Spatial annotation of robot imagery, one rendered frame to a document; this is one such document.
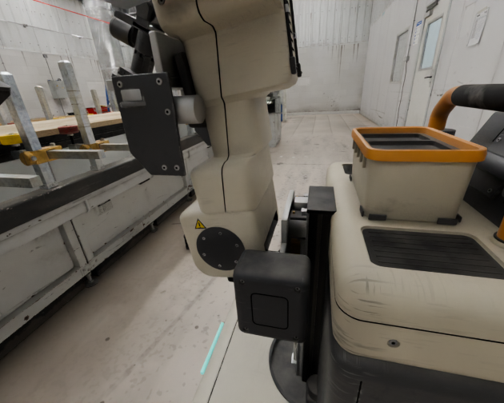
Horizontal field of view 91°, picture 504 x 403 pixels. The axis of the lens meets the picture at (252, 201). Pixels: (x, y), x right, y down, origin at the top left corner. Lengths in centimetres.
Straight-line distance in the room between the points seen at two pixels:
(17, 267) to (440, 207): 156
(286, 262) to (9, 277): 133
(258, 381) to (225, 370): 10
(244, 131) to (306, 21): 1092
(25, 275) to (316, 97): 1053
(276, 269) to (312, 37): 1096
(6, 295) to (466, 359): 155
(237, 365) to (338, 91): 1069
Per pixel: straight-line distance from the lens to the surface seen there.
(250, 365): 87
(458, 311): 35
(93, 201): 144
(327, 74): 1108
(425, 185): 44
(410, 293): 33
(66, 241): 166
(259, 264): 42
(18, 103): 125
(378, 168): 41
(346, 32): 1124
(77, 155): 116
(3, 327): 157
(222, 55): 44
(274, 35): 43
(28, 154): 124
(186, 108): 42
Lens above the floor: 101
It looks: 24 degrees down
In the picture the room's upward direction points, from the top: 3 degrees counter-clockwise
